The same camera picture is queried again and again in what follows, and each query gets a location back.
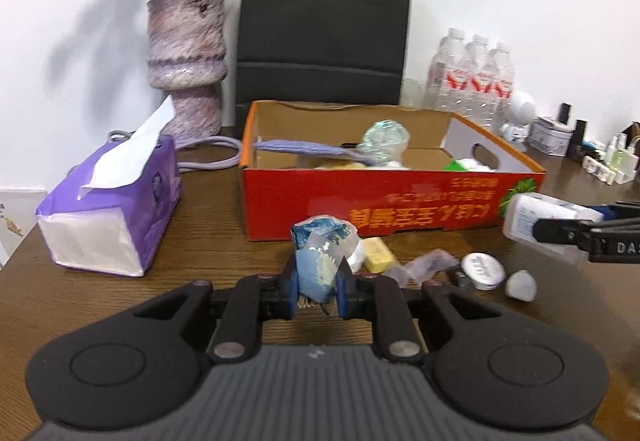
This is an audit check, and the white board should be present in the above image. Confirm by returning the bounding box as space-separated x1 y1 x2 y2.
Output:
0 188 49 268

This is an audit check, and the round metal tin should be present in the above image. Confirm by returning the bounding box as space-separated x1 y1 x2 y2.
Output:
459 253 506 291

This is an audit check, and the white holder with small bottles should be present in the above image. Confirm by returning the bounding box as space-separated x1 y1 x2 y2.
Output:
582 133 640 185

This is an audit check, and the clear water bottle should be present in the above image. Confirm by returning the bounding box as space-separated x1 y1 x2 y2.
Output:
424 26 471 115
487 42 516 133
462 34 494 123

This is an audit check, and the white plastic bottle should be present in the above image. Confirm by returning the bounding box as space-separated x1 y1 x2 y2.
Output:
502 192 592 264

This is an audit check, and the black paper bag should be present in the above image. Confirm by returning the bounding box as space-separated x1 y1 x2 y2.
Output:
234 0 415 108

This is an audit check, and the white robot figure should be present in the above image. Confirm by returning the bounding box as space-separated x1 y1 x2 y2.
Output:
499 90 536 142

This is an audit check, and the black cosmetic bottle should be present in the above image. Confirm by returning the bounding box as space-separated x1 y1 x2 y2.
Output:
567 119 589 158

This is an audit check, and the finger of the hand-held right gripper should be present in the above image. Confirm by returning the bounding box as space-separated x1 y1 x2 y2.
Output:
532 218 602 253
584 202 640 223

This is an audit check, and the purple cable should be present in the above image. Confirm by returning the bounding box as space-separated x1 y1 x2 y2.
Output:
107 128 244 172

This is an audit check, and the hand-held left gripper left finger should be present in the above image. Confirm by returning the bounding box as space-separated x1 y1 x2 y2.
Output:
132 255 302 365

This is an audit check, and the yellow block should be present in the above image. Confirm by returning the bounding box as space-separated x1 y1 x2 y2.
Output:
362 238 401 273

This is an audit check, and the red cardboard box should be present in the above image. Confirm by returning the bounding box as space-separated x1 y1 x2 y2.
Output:
239 100 547 242

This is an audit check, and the purple tissue box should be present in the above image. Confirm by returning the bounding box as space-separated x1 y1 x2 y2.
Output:
35 96 182 278

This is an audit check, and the grey tin box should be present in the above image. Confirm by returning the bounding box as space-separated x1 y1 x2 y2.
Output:
527 116 574 156

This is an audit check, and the iridescent plastic wrap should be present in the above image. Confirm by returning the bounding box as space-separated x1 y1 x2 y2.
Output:
359 119 412 168

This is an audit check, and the small white cap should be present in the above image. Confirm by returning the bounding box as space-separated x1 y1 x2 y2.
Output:
504 269 539 303

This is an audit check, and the purple ceramic vase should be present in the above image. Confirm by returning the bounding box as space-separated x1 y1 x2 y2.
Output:
146 0 229 148

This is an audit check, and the purple woven pouch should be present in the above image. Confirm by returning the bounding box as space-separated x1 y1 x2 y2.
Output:
252 139 372 163

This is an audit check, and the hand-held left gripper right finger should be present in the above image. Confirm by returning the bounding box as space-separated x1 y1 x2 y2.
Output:
335 258 502 365

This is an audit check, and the clear packet with purple content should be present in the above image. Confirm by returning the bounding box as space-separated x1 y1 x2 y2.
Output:
387 248 459 285

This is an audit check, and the blue white plastic wrapper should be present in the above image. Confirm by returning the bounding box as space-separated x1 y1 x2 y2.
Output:
291 216 361 302

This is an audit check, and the white tissue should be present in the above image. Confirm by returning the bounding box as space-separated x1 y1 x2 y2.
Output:
459 156 497 171

